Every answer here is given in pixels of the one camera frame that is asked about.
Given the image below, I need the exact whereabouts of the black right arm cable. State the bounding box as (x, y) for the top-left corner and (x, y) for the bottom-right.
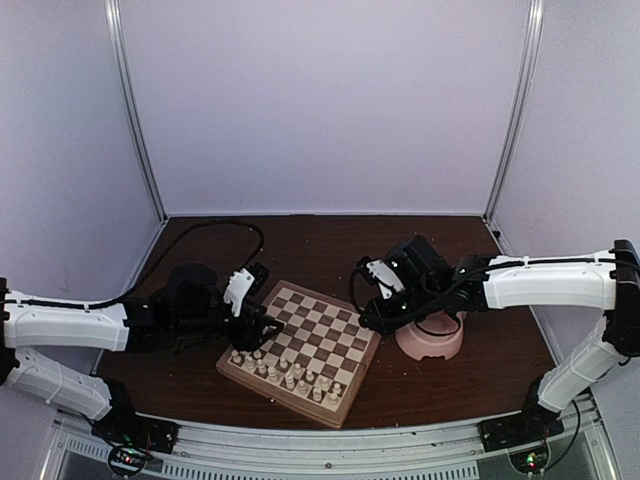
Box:
(347, 264), (486, 339)

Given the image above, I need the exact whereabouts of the left aluminium frame post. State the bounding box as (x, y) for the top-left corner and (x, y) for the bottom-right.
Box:
(104, 0), (168, 222)

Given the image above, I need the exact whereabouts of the aluminium frame post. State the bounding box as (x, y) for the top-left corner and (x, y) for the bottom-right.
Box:
(483, 0), (545, 224)
(104, 0), (168, 222)

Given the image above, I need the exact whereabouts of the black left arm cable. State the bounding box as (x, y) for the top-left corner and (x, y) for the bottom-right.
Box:
(0, 219), (265, 306)

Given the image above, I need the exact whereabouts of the white rook piece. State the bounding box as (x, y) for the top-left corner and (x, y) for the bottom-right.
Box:
(327, 392), (339, 405)

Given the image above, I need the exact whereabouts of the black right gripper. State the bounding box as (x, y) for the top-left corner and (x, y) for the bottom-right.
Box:
(360, 282), (442, 336)

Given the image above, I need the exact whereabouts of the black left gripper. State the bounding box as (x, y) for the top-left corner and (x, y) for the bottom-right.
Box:
(174, 302), (284, 352)

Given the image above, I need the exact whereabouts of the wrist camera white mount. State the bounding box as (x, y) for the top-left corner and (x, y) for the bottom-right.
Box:
(223, 262), (270, 318)
(356, 256), (405, 300)

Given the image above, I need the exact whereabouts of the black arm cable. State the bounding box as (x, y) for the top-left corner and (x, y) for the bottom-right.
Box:
(0, 219), (265, 306)
(347, 264), (486, 339)

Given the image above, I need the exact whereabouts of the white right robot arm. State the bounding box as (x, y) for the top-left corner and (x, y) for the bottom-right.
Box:
(353, 235), (639, 442)

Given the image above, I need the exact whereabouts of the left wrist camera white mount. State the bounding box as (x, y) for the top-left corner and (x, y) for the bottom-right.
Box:
(223, 262), (270, 318)

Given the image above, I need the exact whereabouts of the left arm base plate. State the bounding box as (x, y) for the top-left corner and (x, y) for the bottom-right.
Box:
(90, 416), (179, 454)

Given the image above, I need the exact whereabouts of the pink double bowl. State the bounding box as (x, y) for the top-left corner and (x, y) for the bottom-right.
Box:
(395, 311), (467, 361)

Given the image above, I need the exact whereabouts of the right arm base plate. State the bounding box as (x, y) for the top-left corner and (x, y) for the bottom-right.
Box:
(478, 413), (564, 452)

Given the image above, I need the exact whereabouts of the white king piece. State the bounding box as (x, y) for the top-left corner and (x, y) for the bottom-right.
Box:
(292, 363), (304, 381)

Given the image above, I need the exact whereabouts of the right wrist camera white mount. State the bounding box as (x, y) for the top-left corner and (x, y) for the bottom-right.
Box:
(356, 256), (405, 300)

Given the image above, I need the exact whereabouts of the wooden chess board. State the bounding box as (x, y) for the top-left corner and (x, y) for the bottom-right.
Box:
(216, 280), (381, 429)

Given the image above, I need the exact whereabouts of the right aluminium frame post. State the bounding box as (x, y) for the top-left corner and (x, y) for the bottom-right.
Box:
(483, 0), (545, 224)

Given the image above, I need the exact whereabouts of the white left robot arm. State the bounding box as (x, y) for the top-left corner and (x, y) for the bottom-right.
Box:
(1, 263), (284, 444)

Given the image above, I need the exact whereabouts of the front aluminium rail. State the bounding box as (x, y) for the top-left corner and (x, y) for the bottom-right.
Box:
(35, 395), (622, 479)

